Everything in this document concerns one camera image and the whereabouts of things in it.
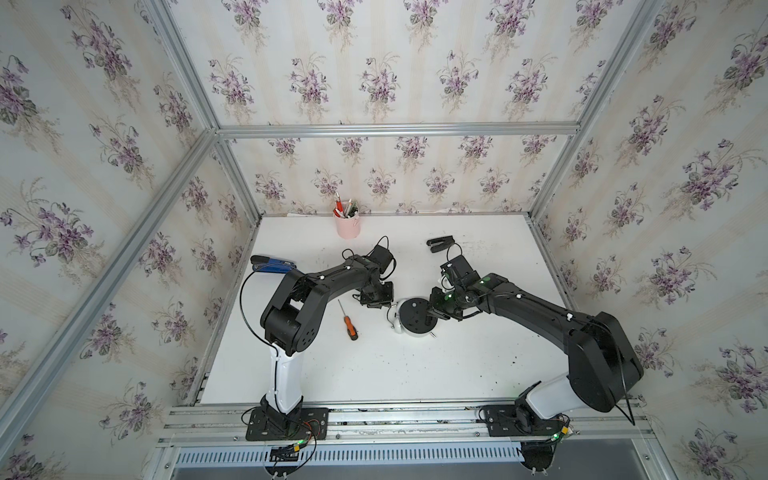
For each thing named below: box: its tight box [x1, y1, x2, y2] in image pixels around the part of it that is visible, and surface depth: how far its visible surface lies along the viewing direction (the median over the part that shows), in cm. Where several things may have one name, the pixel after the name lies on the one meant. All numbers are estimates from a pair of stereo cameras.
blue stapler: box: [250, 255, 297, 273], surface depth 103 cm
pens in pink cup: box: [332, 199, 359, 218], surface depth 110 cm
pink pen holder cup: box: [335, 216, 361, 239], surface depth 111 cm
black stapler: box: [426, 235, 455, 253], surface depth 113 cm
